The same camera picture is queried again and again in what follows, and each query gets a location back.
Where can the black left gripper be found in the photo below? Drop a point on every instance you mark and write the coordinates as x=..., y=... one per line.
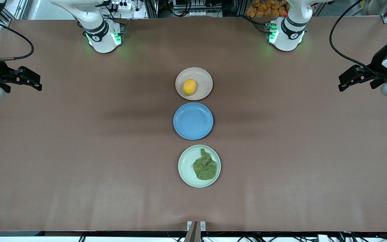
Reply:
x=379, y=65

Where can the yellow lemon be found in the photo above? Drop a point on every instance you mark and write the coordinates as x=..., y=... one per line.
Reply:
x=189, y=87

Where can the green lettuce leaf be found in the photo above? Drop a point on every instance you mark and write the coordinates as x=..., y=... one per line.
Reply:
x=205, y=168

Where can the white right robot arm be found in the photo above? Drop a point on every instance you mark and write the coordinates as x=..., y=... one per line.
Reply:
x=101, y=37

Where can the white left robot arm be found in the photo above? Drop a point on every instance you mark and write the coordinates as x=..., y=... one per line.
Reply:
x=289, y=33

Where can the orange snack bag pile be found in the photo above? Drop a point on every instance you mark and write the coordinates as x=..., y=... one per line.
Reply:
x=264, y=8

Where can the white power strip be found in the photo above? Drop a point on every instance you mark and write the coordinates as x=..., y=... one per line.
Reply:
x=121, y=6

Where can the beige plate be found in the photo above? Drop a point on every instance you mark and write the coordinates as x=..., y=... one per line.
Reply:
x=205, y=80

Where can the blue plate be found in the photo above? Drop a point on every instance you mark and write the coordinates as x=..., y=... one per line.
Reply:
x=192, y=121

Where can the pale green plate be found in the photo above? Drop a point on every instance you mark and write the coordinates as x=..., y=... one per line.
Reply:
x=186, y=166

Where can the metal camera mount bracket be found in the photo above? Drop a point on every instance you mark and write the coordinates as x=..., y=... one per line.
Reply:
x=196, y=230

